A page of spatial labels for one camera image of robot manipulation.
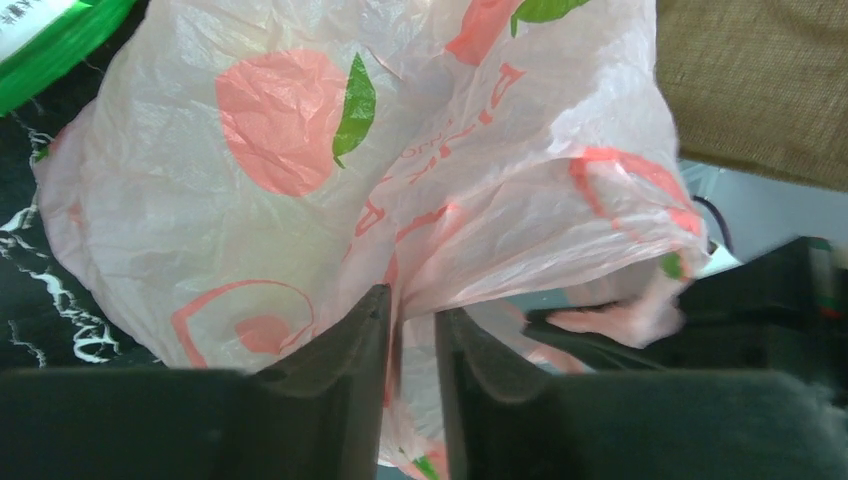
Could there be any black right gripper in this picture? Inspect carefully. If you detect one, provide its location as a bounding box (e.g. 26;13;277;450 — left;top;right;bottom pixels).
524;237;847;405

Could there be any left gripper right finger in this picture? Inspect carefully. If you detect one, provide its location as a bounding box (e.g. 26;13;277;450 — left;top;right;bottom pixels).
435;309;847;479

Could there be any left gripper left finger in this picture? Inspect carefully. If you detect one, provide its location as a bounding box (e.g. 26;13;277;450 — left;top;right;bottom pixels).
1;285;391;479

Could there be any pink plastic grocery bag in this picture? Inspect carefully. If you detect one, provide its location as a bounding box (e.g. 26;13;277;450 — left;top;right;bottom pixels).
33;1;708;479

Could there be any brown paper bag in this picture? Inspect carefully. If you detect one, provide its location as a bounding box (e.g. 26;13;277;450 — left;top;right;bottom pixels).
656;0;847;192

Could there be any green Chiba chips bag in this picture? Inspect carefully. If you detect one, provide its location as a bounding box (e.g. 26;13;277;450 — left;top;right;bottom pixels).
1;0;136;115

